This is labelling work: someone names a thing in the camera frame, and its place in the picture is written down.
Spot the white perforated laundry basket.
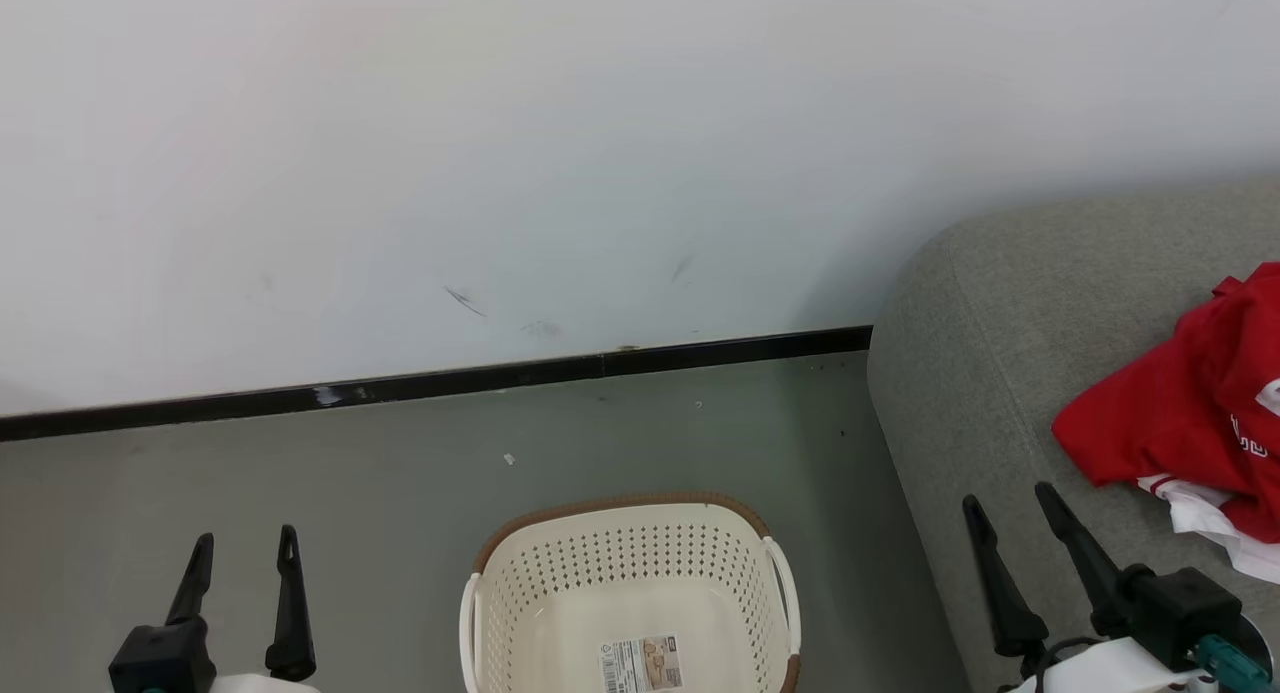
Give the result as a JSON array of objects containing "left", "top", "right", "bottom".
[{"left": 460, "top": 491, "right": 803, "bottom": 693}]

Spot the grey fabric sofa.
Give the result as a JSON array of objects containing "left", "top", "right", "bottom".
[{"left": 868, "top": 178, "right": 1280, "bottom": 693}]

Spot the thin black right gripper cable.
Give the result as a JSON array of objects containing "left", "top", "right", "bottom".
[{"left": 1020, "top": 635, "right": 1101, "bottom": 693}]

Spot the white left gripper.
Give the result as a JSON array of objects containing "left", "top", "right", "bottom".
[{"left": 165, "top": 524, "right": 321, "bottom": 693}]

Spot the red jersey with white sleeve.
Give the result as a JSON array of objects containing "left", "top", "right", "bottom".
[{"left": 1052, "top": 303, "right": 1280, "bottom": 584}]

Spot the black wall baseboard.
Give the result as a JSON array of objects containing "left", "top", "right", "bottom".
[{"left": 0, "top": 325, "right": 874, "bottom": 444}]

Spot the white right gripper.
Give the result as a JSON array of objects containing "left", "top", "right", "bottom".
[{"left": 962, "top": 482, "right": 1216, "bottom": 693}]

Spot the teal right gripper cable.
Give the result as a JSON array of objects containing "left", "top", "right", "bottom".
[{"left": 1195, "top": 633, "right": 1276, "bottom": 693}]

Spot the red garment with white lettering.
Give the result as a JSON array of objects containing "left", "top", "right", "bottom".
[{"left": 1185, "top": 263, "right": 1280, "bottom": 544}]

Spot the printed label sticker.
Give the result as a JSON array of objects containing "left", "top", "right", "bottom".
[{"left": 598, "top": 635, "right": 686, "bottom": 693}]

